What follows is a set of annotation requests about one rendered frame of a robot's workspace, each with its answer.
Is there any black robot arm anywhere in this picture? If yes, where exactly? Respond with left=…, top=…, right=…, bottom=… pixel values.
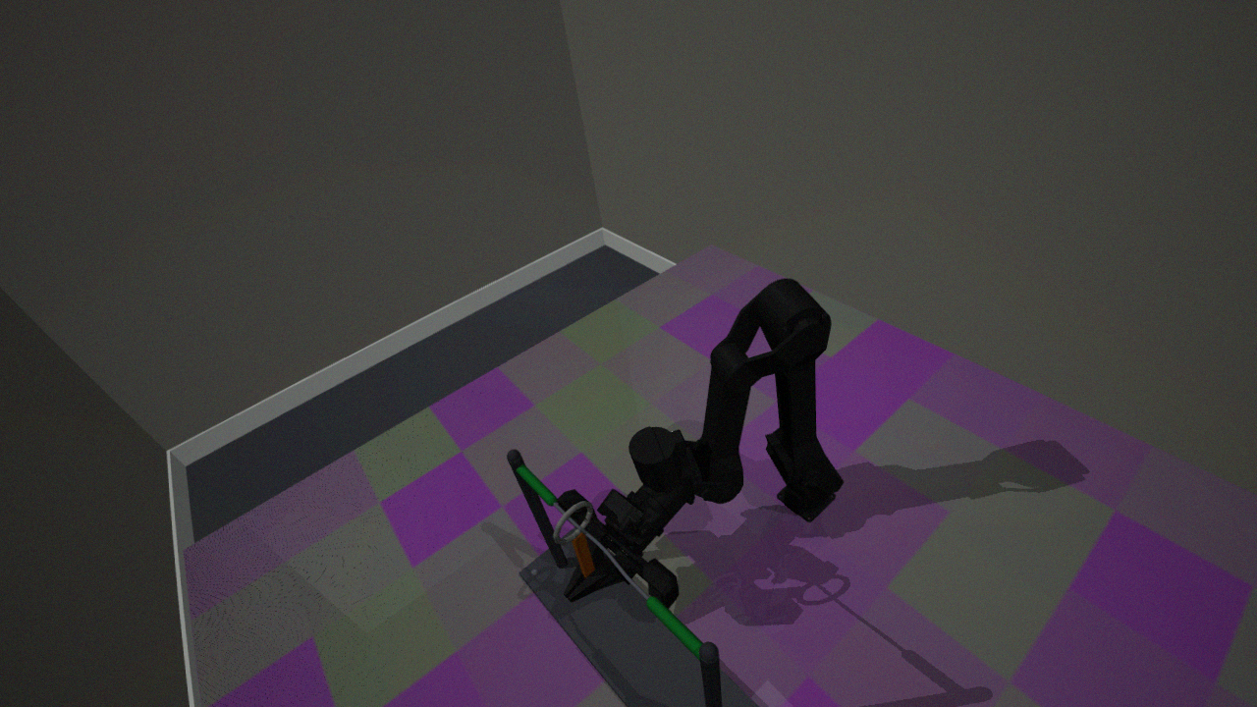
left=597, top=279, right=843, bottom=550

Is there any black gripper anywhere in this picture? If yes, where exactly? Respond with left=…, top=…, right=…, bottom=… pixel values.
left=558, top=489, right=679, bottom=609

